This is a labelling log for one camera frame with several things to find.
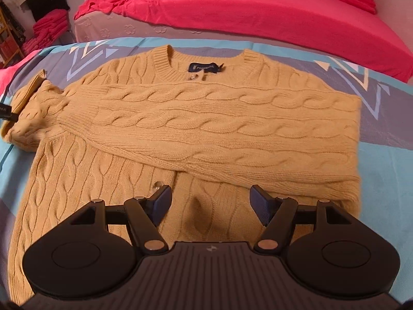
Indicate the red bed sheet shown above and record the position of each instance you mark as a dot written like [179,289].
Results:
[251,3]

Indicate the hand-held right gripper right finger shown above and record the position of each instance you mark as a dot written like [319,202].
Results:
[259,203]

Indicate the pile of red folded clothes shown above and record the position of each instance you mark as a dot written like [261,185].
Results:
[46,29]

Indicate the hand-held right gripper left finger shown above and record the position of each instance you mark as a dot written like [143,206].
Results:
[161,201]

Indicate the pink embossed mattress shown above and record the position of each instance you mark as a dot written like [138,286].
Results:
[129,29]

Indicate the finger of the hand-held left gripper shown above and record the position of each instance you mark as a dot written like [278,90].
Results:
[5,111]

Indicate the yellow storage shelf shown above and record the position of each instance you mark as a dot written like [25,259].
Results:
[8,38]

